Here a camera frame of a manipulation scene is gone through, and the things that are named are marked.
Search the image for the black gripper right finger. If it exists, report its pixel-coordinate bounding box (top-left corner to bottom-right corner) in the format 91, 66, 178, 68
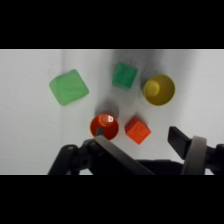
167, 125, 224, 175

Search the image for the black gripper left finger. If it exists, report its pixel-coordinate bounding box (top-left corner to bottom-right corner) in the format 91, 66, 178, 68
48, 127, 156, 175

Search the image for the orange plastic cup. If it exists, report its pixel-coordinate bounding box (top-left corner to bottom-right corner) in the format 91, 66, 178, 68
89, 113, 120, 141

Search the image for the yellow plastic cup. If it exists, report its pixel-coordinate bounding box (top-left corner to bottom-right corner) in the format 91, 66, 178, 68
142, 74, 176, 107

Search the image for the orange toy cube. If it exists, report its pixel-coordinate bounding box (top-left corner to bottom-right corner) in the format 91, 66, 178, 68
124, 116, 152, 145

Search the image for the small dark green cube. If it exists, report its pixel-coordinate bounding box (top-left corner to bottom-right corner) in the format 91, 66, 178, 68
111, 61, 139, 90

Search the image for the large light green cube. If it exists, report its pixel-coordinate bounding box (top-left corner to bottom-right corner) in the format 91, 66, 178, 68
48, 68, 90, 107

